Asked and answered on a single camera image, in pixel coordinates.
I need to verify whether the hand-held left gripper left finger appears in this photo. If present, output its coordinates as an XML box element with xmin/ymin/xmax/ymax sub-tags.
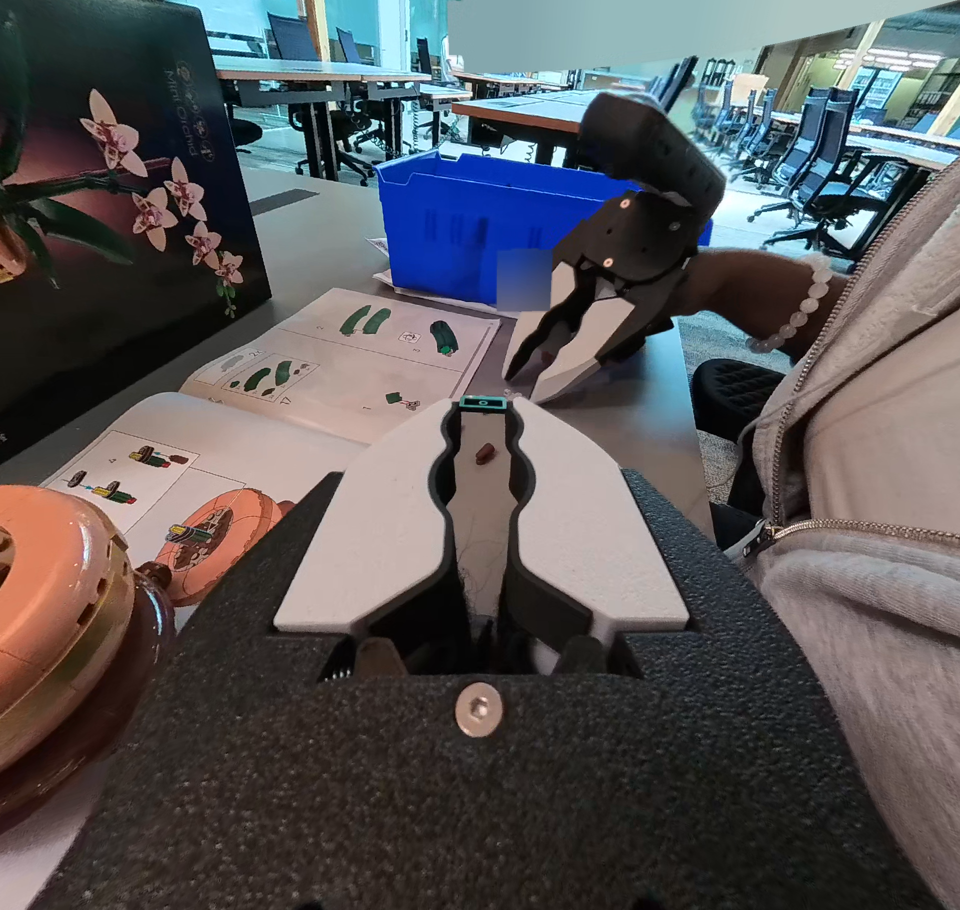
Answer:
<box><xmin>273</xmin><ymin>398</ymin><xmax>460</xmax><ymax>636</ymax></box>

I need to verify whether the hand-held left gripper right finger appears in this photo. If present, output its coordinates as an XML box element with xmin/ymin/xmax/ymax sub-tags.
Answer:
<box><xmin>504</xmin><ymin>398</ymin><xmax>690</xmax><ymax>638</ymax></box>

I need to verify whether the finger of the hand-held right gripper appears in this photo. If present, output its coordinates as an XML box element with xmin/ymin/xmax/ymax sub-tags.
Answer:
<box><xmin>502</xmin><ymin>261</ymin><xmax>597</xmax><ymax>401</ymax></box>
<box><xmin>528</xmin><ymin>284</ymin><xmax>639</xmax><ymax>406</ymax></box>

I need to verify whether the long wooden office desk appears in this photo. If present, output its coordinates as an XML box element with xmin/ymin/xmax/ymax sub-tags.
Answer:
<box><xmin>846</xmin><ymin>124</ymin><xmax>960</xmax><ymax>173</ymax></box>
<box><xmin>213</xmin><ymin>55</ymin><xmax>423</xmax><ymax>181</ymax></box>
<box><xmin>450</xmin><ymin>89</ymin><xmax>648</xmax><ymax>169</ymax></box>

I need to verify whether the grey desk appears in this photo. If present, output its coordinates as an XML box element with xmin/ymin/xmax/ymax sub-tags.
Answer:
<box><xmin>0</xmin><ymin>168</ymin><xmax>715</xmax><ymax>910</ymax></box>

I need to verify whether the person's right hand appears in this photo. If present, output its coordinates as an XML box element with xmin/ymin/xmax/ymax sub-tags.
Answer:
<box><xmin>671</xmin><ymin>248</ymin><xmax>815</xmax><ymax>330</ymax></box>

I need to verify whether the blue plastic bin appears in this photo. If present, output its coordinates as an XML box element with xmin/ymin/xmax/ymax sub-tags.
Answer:
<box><xmin>375</xmin><ymin>149</ymin><xmax>714</xmax><ymax>307</ymax></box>

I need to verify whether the black mesh chair seat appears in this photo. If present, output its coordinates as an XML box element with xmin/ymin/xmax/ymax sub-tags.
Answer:
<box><xmin>690</xmin><ymin>358</ymin><xmax>790</xmax><ymax>440</ymax></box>

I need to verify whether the open instruction booklet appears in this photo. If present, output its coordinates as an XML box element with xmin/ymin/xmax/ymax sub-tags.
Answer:
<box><xmin>41</xmin><ymin>288</ymin><xmax>502</xmax><ymax>611</ymax></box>

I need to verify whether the white paper sheet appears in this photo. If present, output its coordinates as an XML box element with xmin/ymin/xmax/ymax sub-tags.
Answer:
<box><xmin>365</xmin><ymin>235</ymin><xmax>519</xmax><ymax>319</ymax></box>

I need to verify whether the row of black chairs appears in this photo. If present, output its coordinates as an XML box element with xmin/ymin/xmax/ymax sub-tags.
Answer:
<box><xmin>690</xmin><ymin>55</ymin><xmax>960</xmax><ymax>260</ymax></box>

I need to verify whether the grey zip hoodie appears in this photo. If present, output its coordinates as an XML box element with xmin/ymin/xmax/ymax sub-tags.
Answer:
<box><xmin>738</xmin><ymin>160</ymin><xmax>960</xmax><ymax>910</ymax></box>

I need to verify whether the pink brick flower pot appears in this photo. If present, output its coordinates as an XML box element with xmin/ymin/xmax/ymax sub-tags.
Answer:
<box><xmin>0</xmin><ymin>484</ymin><xmax>178</xmax><ymax>830</ymax></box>

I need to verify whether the black orchid printed box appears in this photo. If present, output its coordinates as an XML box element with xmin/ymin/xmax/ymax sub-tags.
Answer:
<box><xmin>0</xmin><ymin>0</ymin><xmax>273</xmax><ymax>465</ymax></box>

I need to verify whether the white bead bracelet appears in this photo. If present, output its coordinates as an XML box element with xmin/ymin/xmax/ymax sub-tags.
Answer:
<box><xmin>744</xmin><ymin>252</ymin><xmax>835</xmax><ymax>354</ymax></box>

